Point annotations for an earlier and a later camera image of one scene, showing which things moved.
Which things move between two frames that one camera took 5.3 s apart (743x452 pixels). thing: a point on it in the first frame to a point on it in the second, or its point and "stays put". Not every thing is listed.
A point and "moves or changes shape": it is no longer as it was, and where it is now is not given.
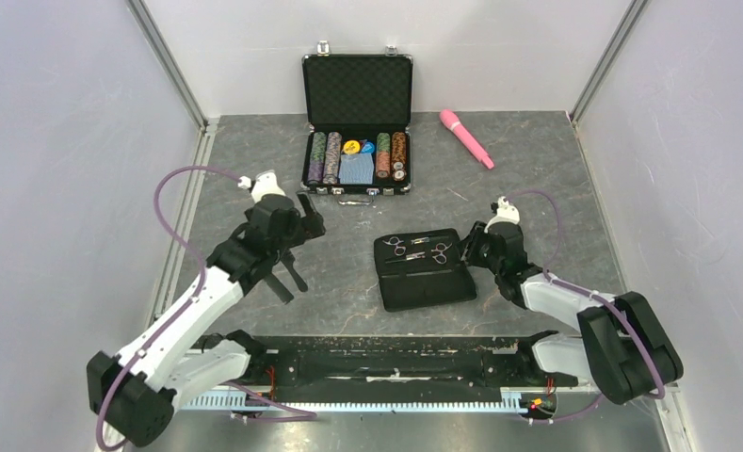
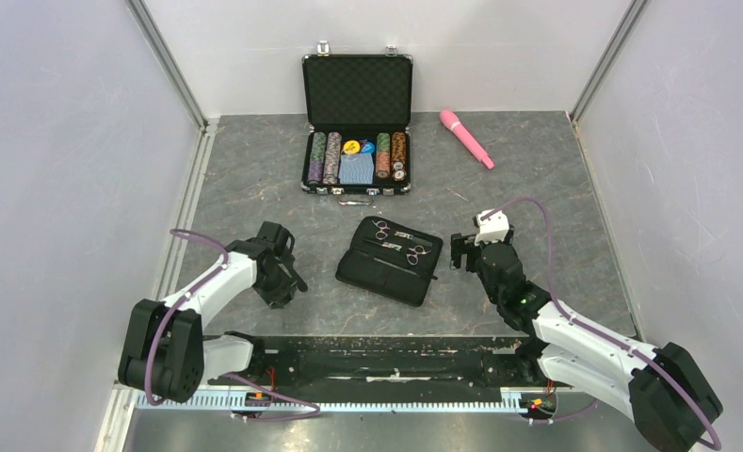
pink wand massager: (451, 121) stays put
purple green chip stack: (317, 157) stays put
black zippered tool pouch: (423, 268) moves or changes shape
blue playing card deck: (356, 169) stays put
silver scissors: (400, 250) to (380, 234)
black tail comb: (287, 260) stays put
